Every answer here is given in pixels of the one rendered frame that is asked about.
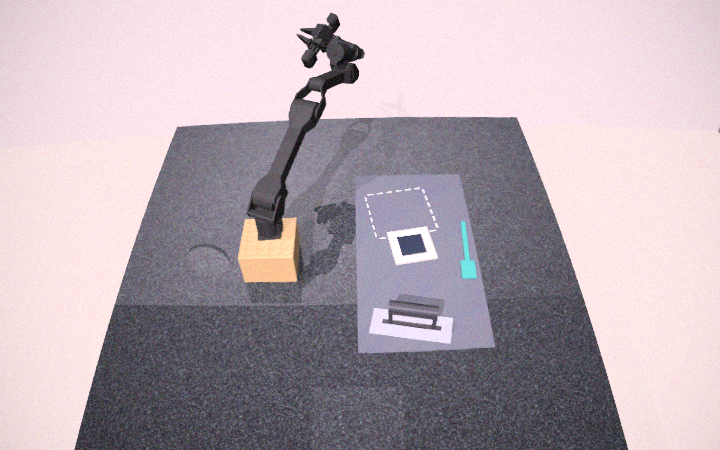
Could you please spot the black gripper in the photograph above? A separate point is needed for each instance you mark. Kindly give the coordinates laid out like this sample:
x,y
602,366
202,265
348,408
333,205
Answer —
x,y
309,57

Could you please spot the teal small trowel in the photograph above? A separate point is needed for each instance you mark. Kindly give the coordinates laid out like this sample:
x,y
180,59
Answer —
x,y
468,267

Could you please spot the white square tile with dark square centre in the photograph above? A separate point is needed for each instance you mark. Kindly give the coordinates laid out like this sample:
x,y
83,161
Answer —
x,y
411,245

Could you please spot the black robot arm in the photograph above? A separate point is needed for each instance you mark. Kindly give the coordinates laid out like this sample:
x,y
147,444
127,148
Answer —
x,y
267,201

